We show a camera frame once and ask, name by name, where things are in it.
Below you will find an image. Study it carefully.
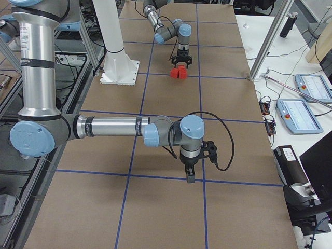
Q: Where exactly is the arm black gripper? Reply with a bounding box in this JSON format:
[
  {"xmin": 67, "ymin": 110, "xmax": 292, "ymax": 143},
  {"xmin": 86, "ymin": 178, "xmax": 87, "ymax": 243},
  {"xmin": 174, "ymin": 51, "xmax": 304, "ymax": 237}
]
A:
[{"xmin": 172, "ymin": 49, "xmax": 192, "ymax": 68}]

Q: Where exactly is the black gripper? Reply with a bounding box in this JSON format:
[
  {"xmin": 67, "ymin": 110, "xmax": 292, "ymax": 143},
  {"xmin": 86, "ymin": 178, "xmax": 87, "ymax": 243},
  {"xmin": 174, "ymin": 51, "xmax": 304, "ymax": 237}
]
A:
[{"xmin": 180, "ymin": 154, "xmax": 203, "ymax": 184}]

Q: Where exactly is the red block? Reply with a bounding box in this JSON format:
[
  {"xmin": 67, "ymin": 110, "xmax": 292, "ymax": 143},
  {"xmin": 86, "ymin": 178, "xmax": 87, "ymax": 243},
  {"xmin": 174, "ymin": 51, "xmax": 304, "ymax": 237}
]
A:
[
  {"xmin": 177, "ymin": 65, "xmax": 186, "ymax": 70},
  {"xmin": 170, "ymin": 68, "xmax": 179, "ymax": 78},
  {"xmin": 178, "ymin": 68, "xmax": 187, "ymax": 79}
]

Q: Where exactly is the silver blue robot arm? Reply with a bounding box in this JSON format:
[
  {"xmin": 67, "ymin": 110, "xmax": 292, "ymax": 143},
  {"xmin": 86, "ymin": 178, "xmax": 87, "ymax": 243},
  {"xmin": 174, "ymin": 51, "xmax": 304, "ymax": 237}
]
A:
[
  {"xmin": 9, "ymin": 1, "xmax": 206, "ymax": 171},
  {"xmin": 142, "ymin": 1, "xmax": 204, "ymax": 183}
]

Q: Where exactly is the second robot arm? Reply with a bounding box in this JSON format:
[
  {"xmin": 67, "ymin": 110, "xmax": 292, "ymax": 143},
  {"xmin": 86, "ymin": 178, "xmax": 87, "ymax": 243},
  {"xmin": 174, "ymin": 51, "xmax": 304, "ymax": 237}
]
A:
[{"xmin": 1, "ymin": 14, "xmax": 20, "ymax": 43}]

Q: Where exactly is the black box with label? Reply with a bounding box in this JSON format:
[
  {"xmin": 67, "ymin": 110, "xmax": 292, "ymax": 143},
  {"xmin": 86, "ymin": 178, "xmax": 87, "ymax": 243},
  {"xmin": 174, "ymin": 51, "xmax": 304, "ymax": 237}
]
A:
[{"xmin": 273, "ymin": 145, "xmax": 309, "ymax": 187}]

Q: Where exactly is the black handheld grip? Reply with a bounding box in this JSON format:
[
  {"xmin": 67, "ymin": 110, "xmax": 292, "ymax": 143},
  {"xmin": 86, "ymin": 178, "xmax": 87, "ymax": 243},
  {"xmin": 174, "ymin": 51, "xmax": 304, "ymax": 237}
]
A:
[{"xmin": 279, "ymin": 12, "xmax": 298, "ymax": 38}]

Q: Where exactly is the metal rod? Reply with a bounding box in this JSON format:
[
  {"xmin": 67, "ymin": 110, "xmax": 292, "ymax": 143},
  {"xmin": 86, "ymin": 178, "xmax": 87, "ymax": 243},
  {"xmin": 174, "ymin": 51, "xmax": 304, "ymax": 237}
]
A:
[{"xmin": 261, "ymin": 74, "xmax": 331, "ymax": 108}]

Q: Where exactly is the near teach pendant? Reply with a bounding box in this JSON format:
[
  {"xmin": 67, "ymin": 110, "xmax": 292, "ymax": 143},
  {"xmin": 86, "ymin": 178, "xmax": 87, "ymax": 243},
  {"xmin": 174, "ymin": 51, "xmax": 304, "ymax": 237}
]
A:
[{"xmin": 276, "ymin": 99, "xmax": 323, "ymax": 134}]

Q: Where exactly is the teach pendant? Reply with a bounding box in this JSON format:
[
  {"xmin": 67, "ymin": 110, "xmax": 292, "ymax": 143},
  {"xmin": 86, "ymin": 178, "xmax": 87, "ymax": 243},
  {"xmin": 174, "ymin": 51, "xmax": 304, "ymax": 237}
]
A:
[
  {"xmin": 276, "ymin": 99, "xmax": 323, "ymax": 134},
  {"xmin": 295, "ymin": 74, "xmax": 331, "ymax": 104}
]

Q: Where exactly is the black monitor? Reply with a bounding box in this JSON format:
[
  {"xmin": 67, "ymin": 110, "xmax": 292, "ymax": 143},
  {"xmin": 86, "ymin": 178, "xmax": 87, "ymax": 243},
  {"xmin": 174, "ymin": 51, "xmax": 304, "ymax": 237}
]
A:
[{"xmin": 300, "ymin": 132, "xmax": 331, "ymax": 201}]

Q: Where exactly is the far teach pendant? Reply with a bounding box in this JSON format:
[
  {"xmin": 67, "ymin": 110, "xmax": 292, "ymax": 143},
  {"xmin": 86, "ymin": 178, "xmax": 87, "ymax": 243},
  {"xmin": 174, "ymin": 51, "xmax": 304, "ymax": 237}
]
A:
[{"xmin": 295, "ymin": 74, "xmax": 331, "ymax": 104}]

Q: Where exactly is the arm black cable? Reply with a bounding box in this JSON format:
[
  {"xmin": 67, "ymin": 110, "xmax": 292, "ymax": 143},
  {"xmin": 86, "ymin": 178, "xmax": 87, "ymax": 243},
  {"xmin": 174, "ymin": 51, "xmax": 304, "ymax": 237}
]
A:
[{"xmin": 134, "ymin": 0, "xmax": 182, "ymax": 62}]

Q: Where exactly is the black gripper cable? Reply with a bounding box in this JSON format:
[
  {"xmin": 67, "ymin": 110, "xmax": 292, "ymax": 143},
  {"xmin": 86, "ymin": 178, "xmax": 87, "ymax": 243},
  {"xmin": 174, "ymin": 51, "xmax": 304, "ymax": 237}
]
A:
[{"xmin": 162, "ymin": 110, "xmax": 236, "ymax": 171}]

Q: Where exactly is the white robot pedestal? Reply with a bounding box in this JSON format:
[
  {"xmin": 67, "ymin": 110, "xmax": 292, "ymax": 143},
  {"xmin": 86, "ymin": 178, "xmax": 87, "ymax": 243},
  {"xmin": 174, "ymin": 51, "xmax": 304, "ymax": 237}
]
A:
[{"xmin": 93, "ymin": 0, "xmax": 140, "ymax": 86}]

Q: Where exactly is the aluminium frame post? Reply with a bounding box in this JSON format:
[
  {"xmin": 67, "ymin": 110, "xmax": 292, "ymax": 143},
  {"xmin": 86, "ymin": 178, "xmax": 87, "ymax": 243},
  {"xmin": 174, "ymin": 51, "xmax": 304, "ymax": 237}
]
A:
[{"xmin": 248, "ymin": 0, "xmax": 294, "ymax": 81}]

